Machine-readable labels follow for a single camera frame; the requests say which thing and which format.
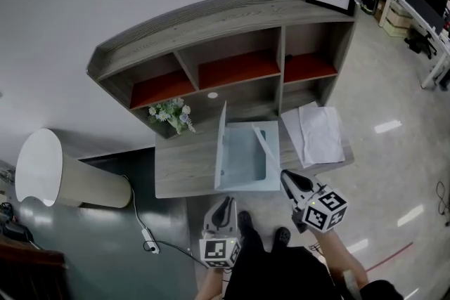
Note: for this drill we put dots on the person's black shirt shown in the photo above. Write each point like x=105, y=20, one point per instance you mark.
x=381, y=291

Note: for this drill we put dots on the grey wooden desk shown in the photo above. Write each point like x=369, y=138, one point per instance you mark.
x=183, y=165

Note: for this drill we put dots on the white vase with flowers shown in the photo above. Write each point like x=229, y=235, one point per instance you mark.
x=170, y=114

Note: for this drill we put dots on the white power strip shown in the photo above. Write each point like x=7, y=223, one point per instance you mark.
x=149, y=239

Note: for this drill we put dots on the black bag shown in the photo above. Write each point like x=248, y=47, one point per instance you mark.
x=370, y=0

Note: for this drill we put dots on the person's left black shoe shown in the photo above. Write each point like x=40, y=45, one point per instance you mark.
x=245, y=221

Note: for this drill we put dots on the long white office desk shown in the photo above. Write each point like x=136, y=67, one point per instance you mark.
x=439, y=56

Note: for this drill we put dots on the white A4 paper sheet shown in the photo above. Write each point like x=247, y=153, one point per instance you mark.
x=321, y=137
x=292, y=130

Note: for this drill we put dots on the person's black shoe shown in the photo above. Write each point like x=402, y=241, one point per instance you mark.
x=245, y=221
x=282, y=236

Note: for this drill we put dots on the light blue folder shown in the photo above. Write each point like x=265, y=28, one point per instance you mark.
x=242, y=158

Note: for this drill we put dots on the person's right black shoe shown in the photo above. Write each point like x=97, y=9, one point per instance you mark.
x=282, y=236

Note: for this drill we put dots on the grey wooden shelf hutch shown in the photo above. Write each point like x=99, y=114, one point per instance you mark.
x=211, y=22

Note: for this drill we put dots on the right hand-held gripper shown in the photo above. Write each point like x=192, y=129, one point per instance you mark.
x=325, y=212

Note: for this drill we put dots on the person's black trousers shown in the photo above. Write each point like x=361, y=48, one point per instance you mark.
x=281, y=274

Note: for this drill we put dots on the stacked cardboard boxes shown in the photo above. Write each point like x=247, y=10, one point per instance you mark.
x=395, y=19

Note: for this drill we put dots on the person's right forearm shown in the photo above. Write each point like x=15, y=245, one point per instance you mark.
x=342, y=260

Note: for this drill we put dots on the black office chair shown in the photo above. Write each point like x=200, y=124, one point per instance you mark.
x=420, y=42

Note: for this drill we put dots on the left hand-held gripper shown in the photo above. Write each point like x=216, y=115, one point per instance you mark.
x=218, y=251

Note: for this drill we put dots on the person's left forearm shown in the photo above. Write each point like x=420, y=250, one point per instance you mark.
x=211, y=286

